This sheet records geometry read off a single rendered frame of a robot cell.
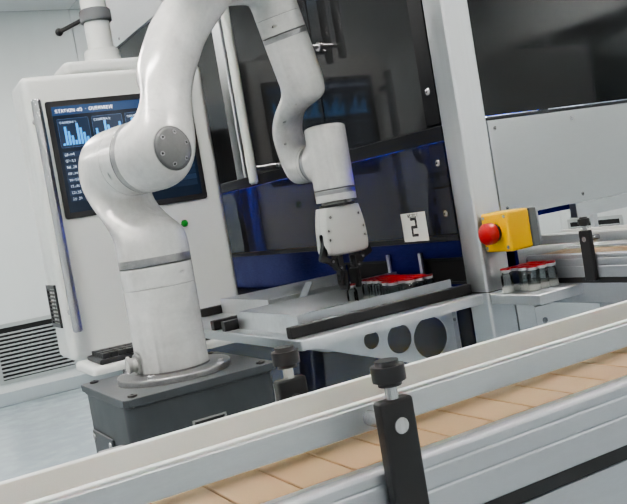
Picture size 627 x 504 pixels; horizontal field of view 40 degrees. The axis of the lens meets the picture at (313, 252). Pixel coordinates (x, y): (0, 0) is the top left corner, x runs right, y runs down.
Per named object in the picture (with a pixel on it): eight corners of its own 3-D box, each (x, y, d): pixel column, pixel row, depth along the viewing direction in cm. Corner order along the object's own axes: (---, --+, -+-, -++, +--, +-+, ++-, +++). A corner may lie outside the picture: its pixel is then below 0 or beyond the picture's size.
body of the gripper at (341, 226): (347, 197, 181) (356, 249, 182) (305, 204, 177) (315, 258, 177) (366, 194, 175) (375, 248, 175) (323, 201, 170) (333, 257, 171)
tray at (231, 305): (341, 286, 224) (339, 273, 224) (398, 286, 202) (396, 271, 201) (222, 313, 208) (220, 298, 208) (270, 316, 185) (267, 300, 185)
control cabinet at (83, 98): (221, 319, 265) (177, 65, 260) (246, 322, 247) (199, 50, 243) (56, 357, 241) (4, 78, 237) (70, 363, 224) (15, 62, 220)
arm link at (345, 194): (343, 188, 182) (345, 202, 182) (306, 193, 177) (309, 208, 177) (364, 183, 174) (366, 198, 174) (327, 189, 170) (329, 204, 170)
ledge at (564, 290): (545, 289, 169) (543, 280, 169) (596, 289, 157) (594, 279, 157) (491, 303, 162) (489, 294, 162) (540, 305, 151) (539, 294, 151)
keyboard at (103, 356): (231, 327, 238) (229, 318, 238) (251, 330, 226) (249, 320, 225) (87, 360, 220) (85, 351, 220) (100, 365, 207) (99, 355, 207)
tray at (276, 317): (379, 295, 189) (376, 280, 189) (453, 297, 166) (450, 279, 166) (239, 328, 173) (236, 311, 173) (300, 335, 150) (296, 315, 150)
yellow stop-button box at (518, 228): (514, 246, 163) (508, 208, 163) (541, 244, 157) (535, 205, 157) (484, 253, 160) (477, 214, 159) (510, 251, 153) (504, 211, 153)
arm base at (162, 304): (138, 393, 132) (116, 274, 131) (104, 381, 148) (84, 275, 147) (249, 364, 141) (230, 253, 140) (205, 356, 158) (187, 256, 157)
